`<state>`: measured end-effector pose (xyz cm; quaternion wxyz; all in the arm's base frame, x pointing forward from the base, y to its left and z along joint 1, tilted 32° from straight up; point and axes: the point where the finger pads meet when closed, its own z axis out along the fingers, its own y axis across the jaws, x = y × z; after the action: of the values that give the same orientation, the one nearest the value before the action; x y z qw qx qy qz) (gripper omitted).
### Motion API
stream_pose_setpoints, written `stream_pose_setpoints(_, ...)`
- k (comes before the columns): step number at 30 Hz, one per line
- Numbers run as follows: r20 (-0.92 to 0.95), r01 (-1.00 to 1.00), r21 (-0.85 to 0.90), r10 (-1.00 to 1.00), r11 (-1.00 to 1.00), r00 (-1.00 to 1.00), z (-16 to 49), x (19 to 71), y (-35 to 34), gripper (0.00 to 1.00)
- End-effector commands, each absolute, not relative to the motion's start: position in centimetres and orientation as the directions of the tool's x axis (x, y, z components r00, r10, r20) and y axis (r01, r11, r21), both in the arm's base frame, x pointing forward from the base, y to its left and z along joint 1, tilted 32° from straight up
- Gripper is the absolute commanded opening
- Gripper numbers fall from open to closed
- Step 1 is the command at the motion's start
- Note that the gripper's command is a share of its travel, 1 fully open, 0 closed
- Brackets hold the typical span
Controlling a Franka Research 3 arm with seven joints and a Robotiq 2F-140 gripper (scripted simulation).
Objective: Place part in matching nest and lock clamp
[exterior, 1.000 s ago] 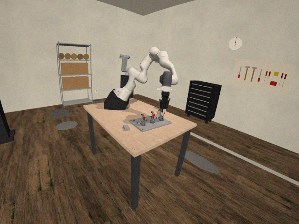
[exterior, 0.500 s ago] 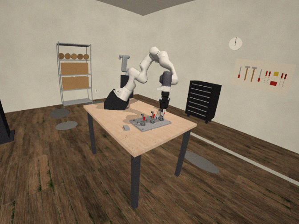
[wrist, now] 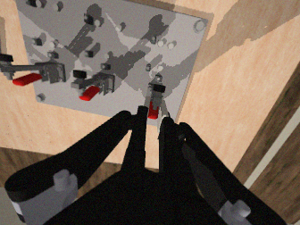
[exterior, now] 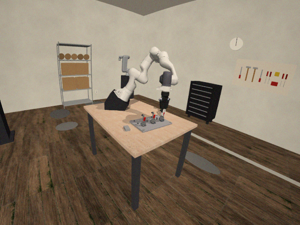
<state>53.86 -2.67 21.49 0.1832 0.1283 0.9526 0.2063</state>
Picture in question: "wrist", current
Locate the grey metal fixture plate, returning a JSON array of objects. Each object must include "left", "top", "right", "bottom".
[{"left": 15, "top": 0, "right": 208, "bottom": 122}]

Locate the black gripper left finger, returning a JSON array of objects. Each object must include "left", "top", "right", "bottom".
[{"left": 4, "top": 96, "right": 150, "bottom": 225}]

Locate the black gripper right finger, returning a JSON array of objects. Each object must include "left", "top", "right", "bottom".
[{"left": 157, "top": 100, "right": 287, "bottom": 225}]

